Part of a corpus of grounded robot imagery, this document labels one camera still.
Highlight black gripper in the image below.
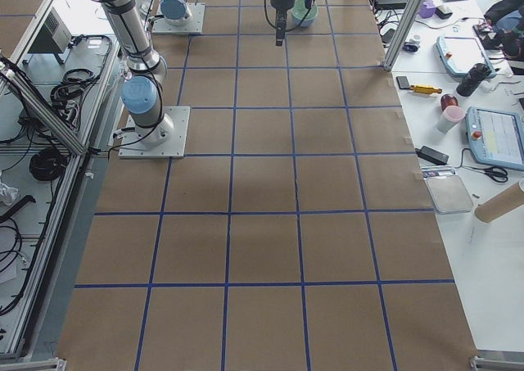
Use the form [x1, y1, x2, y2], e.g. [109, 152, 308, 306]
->
[271, 0, 295, 46]

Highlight green bowl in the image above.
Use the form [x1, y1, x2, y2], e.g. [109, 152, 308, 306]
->
[291, 0, 318, 18]

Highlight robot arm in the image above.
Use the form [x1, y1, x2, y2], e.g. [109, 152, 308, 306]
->
[97, 0, 174, 147]
[160, 0, 192, 26]

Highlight blue bowl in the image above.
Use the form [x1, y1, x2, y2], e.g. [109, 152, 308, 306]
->
[291, 13, 317, 29]

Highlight black flat box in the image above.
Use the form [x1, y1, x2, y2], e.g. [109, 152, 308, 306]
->
[395, 75, 411, 90]

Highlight purple block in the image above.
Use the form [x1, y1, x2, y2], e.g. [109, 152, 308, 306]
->
[418, 0, 436, 19]

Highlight far teach pendant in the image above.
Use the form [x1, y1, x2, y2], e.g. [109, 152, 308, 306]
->
[436, 35, 496, 79]

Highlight teach pendant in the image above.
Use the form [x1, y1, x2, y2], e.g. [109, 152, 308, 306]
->
[465, 106, 523, 171]
[436, 35, 496, 79]

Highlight red apple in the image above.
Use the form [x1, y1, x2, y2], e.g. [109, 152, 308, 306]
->
[440, 93, 459, 111]

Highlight black power adapter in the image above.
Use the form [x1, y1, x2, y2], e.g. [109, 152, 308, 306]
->
[415, 146, 449, 165]

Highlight white cup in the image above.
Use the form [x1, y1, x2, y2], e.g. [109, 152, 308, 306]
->
[436, 105, 466, 133]

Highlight black water bottle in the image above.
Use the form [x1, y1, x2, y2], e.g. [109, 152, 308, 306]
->
[456, 63, 491, 97]

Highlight grey electronics box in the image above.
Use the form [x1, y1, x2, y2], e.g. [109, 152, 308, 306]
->
[24, 7, 72, 65]

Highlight white square scale tray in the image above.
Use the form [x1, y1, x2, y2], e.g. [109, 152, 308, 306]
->
[425, 175, 473, 215]

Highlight near teach pendant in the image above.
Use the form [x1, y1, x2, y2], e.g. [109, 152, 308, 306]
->
[465, 106, 523, 171]

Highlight black scissors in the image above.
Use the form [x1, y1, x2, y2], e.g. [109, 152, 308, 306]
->
[476, 166, 508, 183]

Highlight cardboard tube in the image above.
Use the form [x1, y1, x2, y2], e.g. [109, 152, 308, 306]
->
[474, 180, 523, 223]

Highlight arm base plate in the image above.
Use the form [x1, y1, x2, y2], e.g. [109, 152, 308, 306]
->
[118, 106, 191, 159]
[151, 2, 206, 35]

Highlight aluminium frame post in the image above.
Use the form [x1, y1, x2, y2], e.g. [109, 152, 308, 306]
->
[382, 0, 424, 71]

